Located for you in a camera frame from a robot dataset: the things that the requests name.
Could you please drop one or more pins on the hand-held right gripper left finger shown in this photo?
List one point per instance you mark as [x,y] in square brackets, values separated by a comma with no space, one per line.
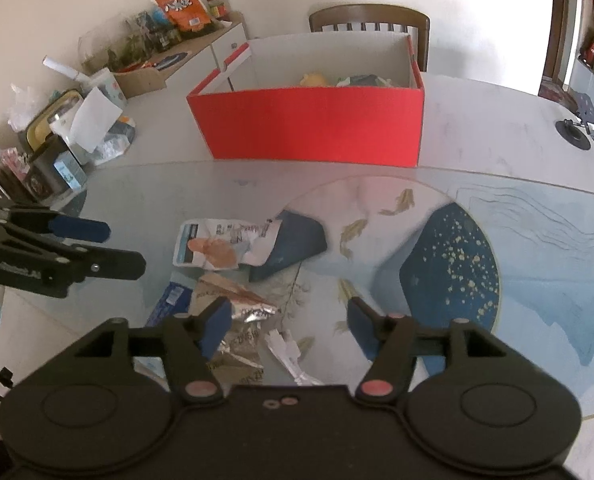
[217,325]

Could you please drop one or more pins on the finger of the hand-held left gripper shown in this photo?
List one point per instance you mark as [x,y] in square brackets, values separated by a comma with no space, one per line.
[112,265]
[82,229]

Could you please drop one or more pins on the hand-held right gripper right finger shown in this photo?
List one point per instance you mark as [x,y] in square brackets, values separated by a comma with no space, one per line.
[362,330]

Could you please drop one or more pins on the silver foil wrapper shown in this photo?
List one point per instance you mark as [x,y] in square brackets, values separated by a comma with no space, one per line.
[237,295]

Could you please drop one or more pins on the white patterned snack bag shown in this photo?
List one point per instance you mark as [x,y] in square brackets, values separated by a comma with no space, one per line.
[242,355]

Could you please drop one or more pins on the blue white packet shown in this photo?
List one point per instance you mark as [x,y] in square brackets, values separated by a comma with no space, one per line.
[172,300]

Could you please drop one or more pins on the white snack wrapper orange picture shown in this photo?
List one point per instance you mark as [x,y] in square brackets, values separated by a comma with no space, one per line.
[212,250]

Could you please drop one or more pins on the white paper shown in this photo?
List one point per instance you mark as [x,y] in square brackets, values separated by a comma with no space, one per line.
[64,67]
[287,352]

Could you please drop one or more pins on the red cardboard box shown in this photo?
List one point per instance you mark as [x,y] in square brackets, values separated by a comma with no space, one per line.
[302,125]

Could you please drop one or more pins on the white marble desktop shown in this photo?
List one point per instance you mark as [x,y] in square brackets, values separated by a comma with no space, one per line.
[477,125]

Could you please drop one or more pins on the teal small box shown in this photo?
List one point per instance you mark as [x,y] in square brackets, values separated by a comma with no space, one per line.
[71,172]

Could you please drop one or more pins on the dark tin box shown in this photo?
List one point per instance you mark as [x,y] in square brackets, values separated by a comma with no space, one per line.
[44,172]

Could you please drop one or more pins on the clear plastic bag with contents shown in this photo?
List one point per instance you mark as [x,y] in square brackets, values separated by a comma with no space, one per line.
[117,142]

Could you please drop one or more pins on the yellow tray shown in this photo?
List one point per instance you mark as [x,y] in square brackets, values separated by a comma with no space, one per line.
[42,125]

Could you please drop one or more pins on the floral white container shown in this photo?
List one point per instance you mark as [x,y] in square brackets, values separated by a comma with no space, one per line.
[108,87]

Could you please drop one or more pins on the white rolled paper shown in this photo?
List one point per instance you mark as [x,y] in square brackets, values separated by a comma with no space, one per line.
[64,67]

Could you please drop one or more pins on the printed blue table mat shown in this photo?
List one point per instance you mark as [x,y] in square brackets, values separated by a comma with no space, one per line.
[527,240]

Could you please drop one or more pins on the clear printed plastic bag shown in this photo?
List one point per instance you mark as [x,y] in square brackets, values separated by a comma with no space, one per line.
[107,42]

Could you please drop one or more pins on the round pink dark mat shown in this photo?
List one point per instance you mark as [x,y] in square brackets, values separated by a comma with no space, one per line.
[169,60]

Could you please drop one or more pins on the white sideboard wooden top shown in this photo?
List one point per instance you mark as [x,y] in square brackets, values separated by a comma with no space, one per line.
[227,45]

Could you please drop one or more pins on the orange snack bag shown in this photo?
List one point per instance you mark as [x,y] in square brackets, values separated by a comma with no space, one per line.
[182,7]

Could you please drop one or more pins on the patterned crumpled paper bag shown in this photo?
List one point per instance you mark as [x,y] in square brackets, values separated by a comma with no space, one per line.
[364,81]

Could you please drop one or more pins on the red-lid jars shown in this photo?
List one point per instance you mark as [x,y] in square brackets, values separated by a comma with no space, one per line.
[218,7]

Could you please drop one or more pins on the black round table socket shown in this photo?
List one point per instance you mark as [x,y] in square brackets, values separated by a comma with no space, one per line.
[573,135]

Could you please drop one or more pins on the grey slipper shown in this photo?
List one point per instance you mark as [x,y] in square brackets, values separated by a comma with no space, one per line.
[588,110]

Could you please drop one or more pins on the wooden slat-back chair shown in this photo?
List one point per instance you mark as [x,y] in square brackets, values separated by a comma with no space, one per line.
[367,12]

